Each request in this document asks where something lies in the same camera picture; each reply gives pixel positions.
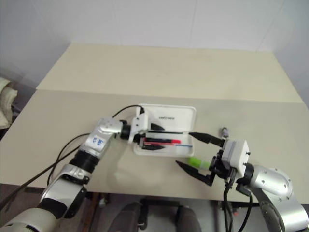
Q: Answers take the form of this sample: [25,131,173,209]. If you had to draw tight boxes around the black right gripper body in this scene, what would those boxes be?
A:
[210,149,239,184]

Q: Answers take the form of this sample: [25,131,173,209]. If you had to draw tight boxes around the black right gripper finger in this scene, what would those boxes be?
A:
[189,132,225,147]
[175,160,216,187]

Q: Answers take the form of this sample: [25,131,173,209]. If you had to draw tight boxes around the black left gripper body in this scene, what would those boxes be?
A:
[134,131,148,149]

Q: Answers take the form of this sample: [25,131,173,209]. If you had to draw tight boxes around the red marker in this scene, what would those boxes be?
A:
[144,138,182,145]

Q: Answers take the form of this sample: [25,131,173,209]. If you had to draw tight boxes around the green marker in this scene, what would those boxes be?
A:
[188,157,211,170]

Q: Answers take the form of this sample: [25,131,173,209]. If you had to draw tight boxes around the black marker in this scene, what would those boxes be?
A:
[146,131,184,135]

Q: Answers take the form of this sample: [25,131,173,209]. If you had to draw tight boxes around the white plastic pencil case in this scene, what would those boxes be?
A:
[133,103,197,157]

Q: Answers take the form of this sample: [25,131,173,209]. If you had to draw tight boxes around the dark rounded shape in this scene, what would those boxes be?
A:
[95,201,146,232]
[177,204,203,232]

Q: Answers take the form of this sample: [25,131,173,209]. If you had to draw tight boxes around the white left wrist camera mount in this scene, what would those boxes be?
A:
[129,108,149,145]

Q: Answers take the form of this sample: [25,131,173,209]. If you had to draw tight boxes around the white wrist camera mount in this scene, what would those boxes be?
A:
[221,139,252,176]
[129,108,149,145]

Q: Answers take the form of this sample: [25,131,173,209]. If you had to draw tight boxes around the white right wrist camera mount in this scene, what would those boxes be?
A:
[221,139,252,176]

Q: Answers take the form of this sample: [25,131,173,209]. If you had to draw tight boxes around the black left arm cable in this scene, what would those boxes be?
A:
[47,104,145,187]

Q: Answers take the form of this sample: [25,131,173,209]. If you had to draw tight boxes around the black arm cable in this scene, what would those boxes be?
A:
[47,104,145,187]
[223,180,254,232]

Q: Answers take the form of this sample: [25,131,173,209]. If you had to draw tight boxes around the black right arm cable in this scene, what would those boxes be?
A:
[223,180,254,232]

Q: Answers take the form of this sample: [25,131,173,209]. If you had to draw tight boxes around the dark thick cord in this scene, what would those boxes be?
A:
[0,160,61,204]

